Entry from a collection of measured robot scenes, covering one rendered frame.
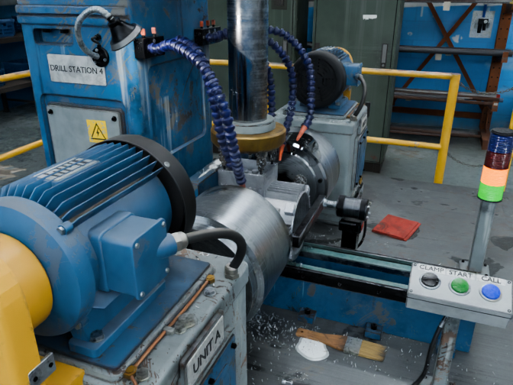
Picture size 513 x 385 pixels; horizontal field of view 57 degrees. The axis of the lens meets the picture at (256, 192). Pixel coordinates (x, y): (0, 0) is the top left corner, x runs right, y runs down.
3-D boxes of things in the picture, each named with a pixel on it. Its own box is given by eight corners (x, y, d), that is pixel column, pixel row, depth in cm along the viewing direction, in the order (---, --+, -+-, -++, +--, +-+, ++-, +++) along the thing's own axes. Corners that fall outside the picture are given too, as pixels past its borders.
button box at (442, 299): (404, 308, 89) (407, 292, 85) (409, 276, 93) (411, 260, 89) (506, 330, 83) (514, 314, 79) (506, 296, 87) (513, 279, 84)
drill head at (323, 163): (231, 229, 137) (230, 145, 127) (278, 179, 172) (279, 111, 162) (317, 244, 128) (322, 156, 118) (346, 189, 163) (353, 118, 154)
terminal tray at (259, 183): (217, 197, 118) (217, 169, 115) (235, 182, 127) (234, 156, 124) (263, 205, 114) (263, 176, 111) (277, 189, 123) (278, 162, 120)
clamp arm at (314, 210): (316, 204, 132) (288, 247, 110) (317, 194, 131) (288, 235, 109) (328, 205, 131) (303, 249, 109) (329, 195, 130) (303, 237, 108)
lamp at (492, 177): (480, 185, 126) (484, 169, 124) (479, 176, 131) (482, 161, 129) (505, 188, 124) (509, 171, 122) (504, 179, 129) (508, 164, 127)
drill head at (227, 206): (105, 363, 88) (87, 244, 78) (198, 264, 119) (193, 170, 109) (230, 402, 79) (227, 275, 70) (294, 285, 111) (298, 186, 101)
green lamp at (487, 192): (477, 200, 127) (480, 185, 126) (476, 192, 132) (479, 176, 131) (502, 204, 125) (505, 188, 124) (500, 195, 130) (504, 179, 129)
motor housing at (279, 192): (212, 259, 120) (209, 189, 113) (241, 227, 137) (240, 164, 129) (288, 275, 114) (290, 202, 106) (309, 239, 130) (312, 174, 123)
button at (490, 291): (479, 301, 83) (482, 296, 82) (480, 286, 85) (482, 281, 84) (498, 305, 82) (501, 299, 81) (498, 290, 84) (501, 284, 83)
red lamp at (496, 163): (484, 169, 124) (487, 152, 122) (482, 161, 129) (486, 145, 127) (509, 171, 122) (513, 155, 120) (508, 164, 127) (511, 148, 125)
